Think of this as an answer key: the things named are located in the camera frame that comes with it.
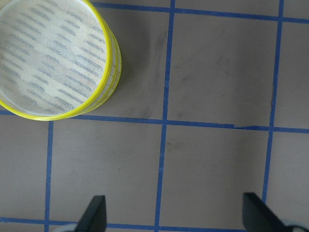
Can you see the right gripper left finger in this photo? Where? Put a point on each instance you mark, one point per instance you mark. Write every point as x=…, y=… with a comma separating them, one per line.
x=94, y=218

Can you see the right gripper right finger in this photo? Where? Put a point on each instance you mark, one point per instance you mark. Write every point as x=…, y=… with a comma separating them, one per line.
x=257, y=217

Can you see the yellow steamer layer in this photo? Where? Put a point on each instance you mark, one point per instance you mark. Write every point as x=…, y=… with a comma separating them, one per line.
x=55, y=57
x=113, y=79

